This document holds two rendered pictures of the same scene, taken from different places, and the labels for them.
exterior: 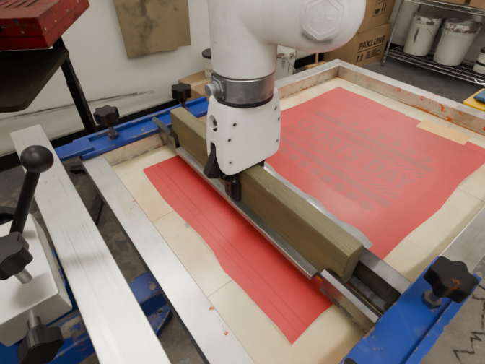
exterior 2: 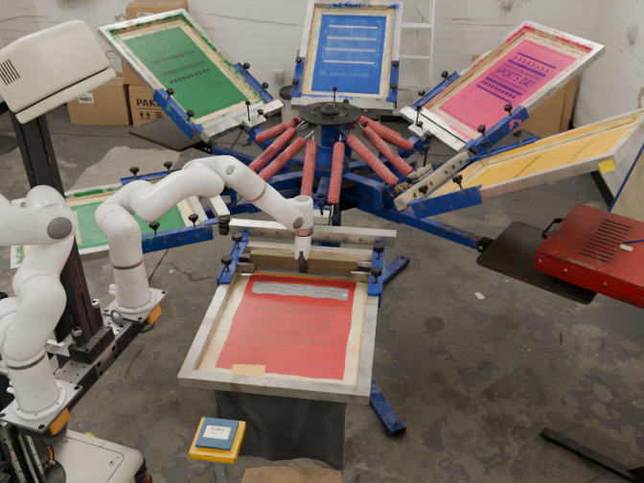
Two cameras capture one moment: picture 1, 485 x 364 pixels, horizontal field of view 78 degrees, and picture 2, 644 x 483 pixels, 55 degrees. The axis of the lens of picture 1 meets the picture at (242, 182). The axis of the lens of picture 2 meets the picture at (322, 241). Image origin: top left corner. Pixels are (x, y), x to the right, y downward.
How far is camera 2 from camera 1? 2.42 m
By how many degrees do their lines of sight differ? 95
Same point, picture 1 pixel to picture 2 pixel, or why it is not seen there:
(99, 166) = (363, 252)
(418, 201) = (242, 315)
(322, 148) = (302, 319)
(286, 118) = (340, 328)
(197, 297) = (284, 246)
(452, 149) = (238, 356)
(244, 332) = not seen: hidden behind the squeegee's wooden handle
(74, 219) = (326, 229)
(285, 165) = (309, 301)
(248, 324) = not seen: hidden behind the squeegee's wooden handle
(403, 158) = (260, 335)
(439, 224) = (230, 310)
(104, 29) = not seen: outside the picture
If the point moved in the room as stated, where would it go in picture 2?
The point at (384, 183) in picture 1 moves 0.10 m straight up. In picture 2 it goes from (261, 316) to (259, 293)
